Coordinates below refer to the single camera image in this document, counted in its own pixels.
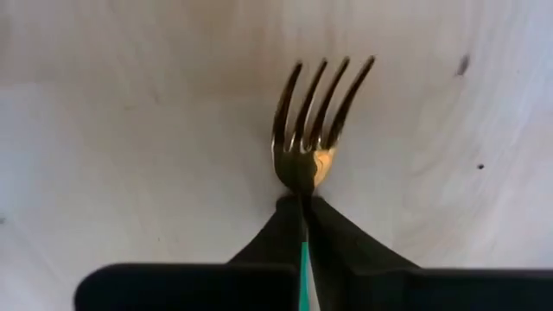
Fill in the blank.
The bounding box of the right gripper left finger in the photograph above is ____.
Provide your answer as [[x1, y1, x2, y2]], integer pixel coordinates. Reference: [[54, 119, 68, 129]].
[[73, 194, 303, 311]]

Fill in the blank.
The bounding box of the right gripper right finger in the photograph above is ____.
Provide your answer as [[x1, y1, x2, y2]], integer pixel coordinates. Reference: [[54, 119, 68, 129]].
[[304, 196, 553, 311]]

